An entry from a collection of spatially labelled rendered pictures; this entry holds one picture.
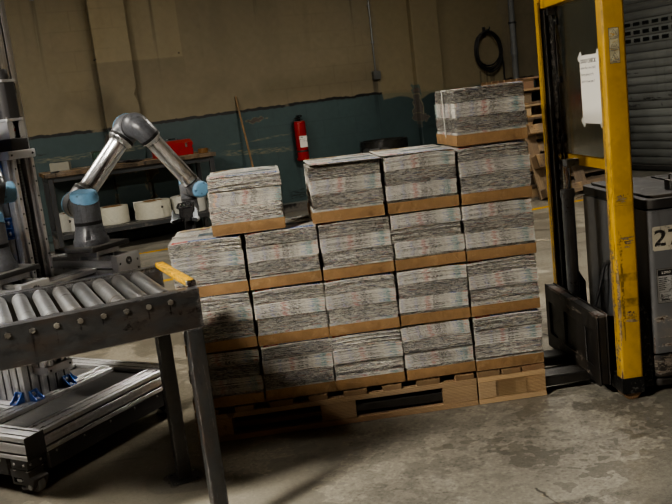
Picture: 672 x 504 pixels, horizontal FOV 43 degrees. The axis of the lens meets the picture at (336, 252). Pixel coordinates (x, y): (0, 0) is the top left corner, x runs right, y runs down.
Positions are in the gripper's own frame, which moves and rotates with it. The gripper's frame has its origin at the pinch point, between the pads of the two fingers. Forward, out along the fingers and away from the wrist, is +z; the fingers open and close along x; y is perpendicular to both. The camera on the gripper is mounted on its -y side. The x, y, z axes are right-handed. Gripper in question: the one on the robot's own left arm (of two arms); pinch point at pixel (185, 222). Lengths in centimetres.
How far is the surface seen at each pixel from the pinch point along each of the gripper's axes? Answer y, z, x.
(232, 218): 4.4, 43.8, 23.5
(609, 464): -85, 112, 141
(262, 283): -23, 44, 32
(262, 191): 13, 44, 36
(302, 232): -4, 44, 50
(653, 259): -30, 57, 184
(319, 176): 16, 44, 59
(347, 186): 11, 43, 69
